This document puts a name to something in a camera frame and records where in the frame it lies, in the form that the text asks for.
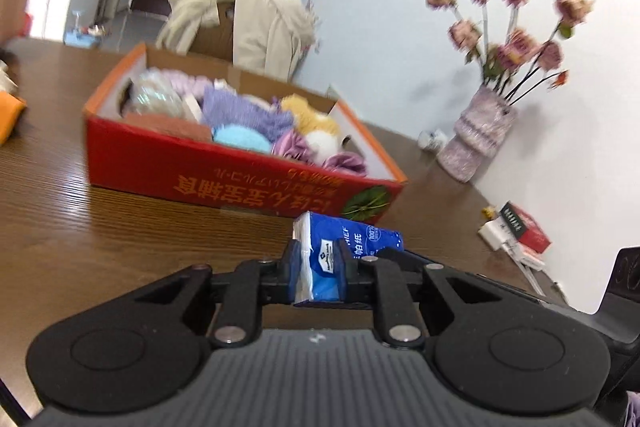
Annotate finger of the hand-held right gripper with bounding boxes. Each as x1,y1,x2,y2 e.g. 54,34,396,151
395,248,603,343

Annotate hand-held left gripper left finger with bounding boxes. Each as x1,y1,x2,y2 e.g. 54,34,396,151
107,239,303,349

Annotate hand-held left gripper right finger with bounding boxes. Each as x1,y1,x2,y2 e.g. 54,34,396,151
336,239,543,349

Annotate blue tissue pack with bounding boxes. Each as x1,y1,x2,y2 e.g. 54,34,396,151
291,211,405,308

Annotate pink satin bow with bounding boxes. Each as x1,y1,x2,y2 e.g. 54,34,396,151
272,129,368,178

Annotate red cardboard box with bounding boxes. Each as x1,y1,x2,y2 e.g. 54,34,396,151
82,42,408,224

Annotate light blue fluffy ball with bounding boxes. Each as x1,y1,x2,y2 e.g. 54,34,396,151
212,124,273,154

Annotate yellow and white plush toy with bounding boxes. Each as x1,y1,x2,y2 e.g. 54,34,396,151
279,93,344,165

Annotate purple knit pouch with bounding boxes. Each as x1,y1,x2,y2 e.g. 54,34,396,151
201,87,294,140

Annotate cream round puff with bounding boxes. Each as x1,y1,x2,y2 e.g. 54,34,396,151
182,94,204,124

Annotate pink and orange sponge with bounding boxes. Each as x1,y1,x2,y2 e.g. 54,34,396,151
122,112,213,142

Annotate lilac fluffy wristband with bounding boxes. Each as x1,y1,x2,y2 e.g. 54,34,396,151
155,72,216,98

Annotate clear plastic item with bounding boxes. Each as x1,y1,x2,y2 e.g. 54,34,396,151
122,72,188,118

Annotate small red box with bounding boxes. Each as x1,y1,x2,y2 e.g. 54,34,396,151
500,202,552,254

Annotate white charger block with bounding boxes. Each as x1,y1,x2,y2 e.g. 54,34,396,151
478,219,511,252

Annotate small white bottle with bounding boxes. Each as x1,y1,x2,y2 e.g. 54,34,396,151
417,129,448,152

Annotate pink textured vase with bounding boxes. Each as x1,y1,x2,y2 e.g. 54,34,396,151
436,85,518,184

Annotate beige coat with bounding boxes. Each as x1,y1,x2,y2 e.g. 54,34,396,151
156,0,321,82

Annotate wooden chair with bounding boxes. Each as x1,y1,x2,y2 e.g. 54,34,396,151
192,2,236,60

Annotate dried pink rose bouquet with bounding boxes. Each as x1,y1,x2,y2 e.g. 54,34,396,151
425,0,596,100

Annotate orange cloth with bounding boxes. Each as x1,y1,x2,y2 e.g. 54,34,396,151
0,91,27,145

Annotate white charger cable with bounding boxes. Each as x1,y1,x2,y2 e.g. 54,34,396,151
520,257,566,303

